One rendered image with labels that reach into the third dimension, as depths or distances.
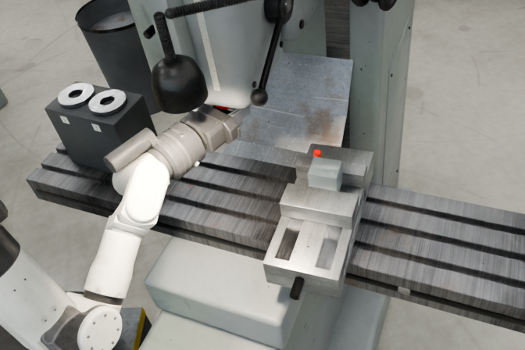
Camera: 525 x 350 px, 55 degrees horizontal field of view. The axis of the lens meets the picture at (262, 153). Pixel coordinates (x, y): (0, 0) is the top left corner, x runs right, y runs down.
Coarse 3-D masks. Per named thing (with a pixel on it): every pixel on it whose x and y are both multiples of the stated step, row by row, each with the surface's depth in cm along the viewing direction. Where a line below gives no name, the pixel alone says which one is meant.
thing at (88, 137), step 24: (72, 96) 125; (96, 96) 121; (120, 96) 120; (72, 120) 121; (96, 120) 116; (120, 120) 116; (144, 120) 124; (72, 144) 128; (96, 144) 123; (120, 144) 118; (96, 168) 132
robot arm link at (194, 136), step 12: (204, 108) 99; (180, 120) 97; (192, 120) 97; (204, 120) 96; (216, 120) 96; (228, 120) 95; (168, 132) 92; (180, 132) 92; (192, 132) 92; (204, 132) 94; (216, 132) 95; (228, 132) 95; (240, 132) 97; (180, 144) 91; (192, 144) 92; (204, 144) 95; (216, 144) 96; (192, 156) 92; (204, 156) 95
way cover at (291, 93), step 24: (288, 72) 133; (312, 72) 131; (336, 72) 128; (288, 96) 135; (312, 96) 133; (336, 96) 130; (264, 120) 139; (288, 120) 136; (312, 120) 134; (336, 120) 131; (240, 144) 140; (264, 144) 138; (288, 144) 136; (336, 144) 131
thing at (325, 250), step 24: (312, 144) 119; (360, 168) 105; (360, 192) 106; (360, 216) 108; (288, 240) 99; (312, 240) 99; (336, 240) 98; (264, 264) 96; (288, 264) 95; (312, 264) 94; (336, 264) 94; (312, 288) 96; (336, 288) 93
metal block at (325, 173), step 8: (312, 160) 104; (320, 160) 104; (328, 160) 103; (336, 160) 103; (312, 168) 102; (320, 168) 102; (328, 168) 102; (336, 168) 101; (312, 176) 101; (320, 176) 100; (328, 176) 100; (336, 176) 100; (312, 184) 103; (320, 184) 102; (328, 184) 101; (336, 184) 101
